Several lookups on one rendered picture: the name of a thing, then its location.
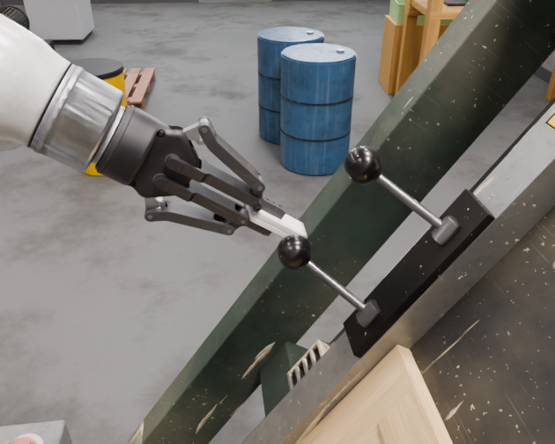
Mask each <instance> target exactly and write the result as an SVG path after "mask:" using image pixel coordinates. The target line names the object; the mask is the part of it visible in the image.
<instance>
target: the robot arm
mask: <svg viewBox="0 0 555 444"><path fill-rule="evenodd" d="M122 100H123V92H122V91H121V90H119V89H117V88H115V87H113V86H112V85H110V84H108V83H106V82H105V81H103V80H101V79H99V78H97V77H95V76H94V75H92V74H90V73H88V72H87V71H85V70H84V69H83V68H81V67H79V66H76V65H74V64H72V63H70V62H69V61H67V60H66V59H64V58H63V57H61V56H60V55H59V54H57V53H56V52H55V51H54V50H53V49H52V48H51V47H50V46H49V45H48V44H47V43H46V42H45V41H44V40H43V39H41V38H40V37H38V36H37V35H35V34H34V33H32V32H30V31H28V30H27V29H25V28H24V27H23V26H21V25H19V24H17V23H16V22H14V21H12V20H11V19H9V18H6V17H5V16H4V15H2V14H0V152H7V151H11V150H15V149H17V148H19V147H21V146H23V145H24V146H25V147H28V148H29V147H30V148H31V149H33V150H34V151H35V152H37V153H39V154H43V155H45V156H48V157H50V158H51V159H54V160H56V161H58V162H60V163H62V164H64V165H66V166H68V167H71V168H73V169H75V170H77V171H79V172H84V171H85V170H86V169H87V168H88V167H89V166H90V165H91V163H93V164H95V169H97V173H99V174H103V175H105V176H106V177H108V178H110V179H112V180H114V181H117V182H119V183H121V184H123V185H127V186H131V187H132V188H133V189H134V190H135V191H136V192H137V193H138V194H139V195H140V196H142V197H144V203H145V213H144V218H145V220H147V221H149V222H154V221H169V222H174V223H177V224H181V225H185V226H192V227H195V228H199V229H203V230H206V231H210V232H214V233H221V234H224V235H233V234H234V231H235V230H236V229H238V228H239V227H241V226H246V227H248V228H250V229H252V230H254V231H256V232H258V233H261V234H263V235H266V236H270V234H271V233H275V234H277V235H279V236H281V237H283V238H284V237H285V236H287V235H290V234H298V235H301V236H303V237H304V238H307V233H306V230H305V227H304V224H303V223H302V222H300V221H298V220H297V219H295V218H292V217H290V216H288V215H286V214H285V207H284V206H283V205H282V204H281V203H279V202H277V201H275V200H273V199H272V198H270V197H268V196H266V195H264V194H263V192H264V190H265V185H264V180H263V176H262V174H260V173H259V172H258V171H257V170H256V169H255V168H254V167H253V166H252V165H251V164H249V163H248V162H247V161H246V160H245V159H244V158H243V157H242V156H241V155H240V154H239V153H238V152H237V151H235V150H234V148H233V147H232V146H231V145H229V144H228V143H227V142H226V141H225V140H224V139H223V138H222V137H221V136H220V135H218V134H217V132H216V130H215V129H214V128H213V126H212V124H211V121H210V119H209V118H208V117H207V116H201V117H200V118H199V119H198V122H197V123H195V124H193V125H190V126H188V127H187V128H185V129H184V128H183V127H181V126H176V125H168V124H165V123H163V122H162V121H161V120H159V119H157V118H155V117H154V116H152V115H149V114H147V113H146V112H145V111H143V110H141V109H139V108H137V107H135V106H133V105H130V106H129V105H127V106H126V107H122V106H121V104H122ZM191 140H195V141H196V142H197V143H198V144H205V145H206V147H207V148H208V149H209V151H210V152H211V153H213V154H214V155H215V156H216V157H217V158H218V159H219V160H221V161H222V162H223V163H224V164H225V165H226V166H227V167H229V168H230V169H231V170H232V171H233V172H234V173H235V174H237V175H238V176H239V177H240V178H241V179H242V181H241V180H239V179H237V178H235V177H233V176H231V175H230V174H228V173H226V172H224V171H222V170H220V169H218V168H216V167H215V166H213V165H211V164H209V163H208V162H207V161H206V160H205V159H203V158H201V157H199V156H198V155H197V153H196V149H195V147H194V145H193V144H192V142H191ZM198 182H200V183H202V182H203V183H205V184H207V185H209V186H211V187H213V188H215V189H217V190H219V191H221V192H223V193H225V194H227V195H229V196H231V197H233V198H235V199H237V200H239V201H241V202H242V203H243V205H241V204H239V203H236V202H235V201H233V200H231V199H229V198H227V197H225V196H222V195H220V194H219V193H218V192H216V191H214V190H212V189H209V188H207V187H205V186H204V185H202V184H200V183H198ZM162 196H177V197H179V198H180V199H182V200H185V201H187V202H193V203H195V204H198V205H200V206H202V207H204V208H205V209H202V208H198V207H195V206H191V205H187V204H184V203H177V202H174V201H167V200H165V199H163V198H162ZM246 205H248V210H247V207H246ZM206 209H207V210H206Z"/></svg>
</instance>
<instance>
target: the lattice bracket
mask: <svg viewBox="0 0 555 444"><path fill-rule="evenodd" d="M331 346H332V344H329V343H326V342H324V341H322V340H320V339H318V340H317V341H316V342H315V343H314V344H313V345H312V346H311V348H310V349H309V350H308V351H307V352H306V353H305V354H304V355H303V357H302V358H301V359H300V360H299V361H298V362H297V363H296V364H295V366H294V367H293V368H292V369H291V370H290V371H289V372H288V373H287V378H288V383H289V388H290V391H291V389H292V388H293V387H294V386H295V385H296V384H297V383H298V382H299V381H300V380H301V378H302V377H303V376H304V375H305V374H306V373H307V372H308V371H309V370H310V369H311V368H312V366H313V365H314V364H315V363H316V362H317V361H318V360H319V359H320V358H321V357H322V355H323V354H324V353H325V352H326V351H327V350H328V349H329V348H330V347H331Z"/></svg>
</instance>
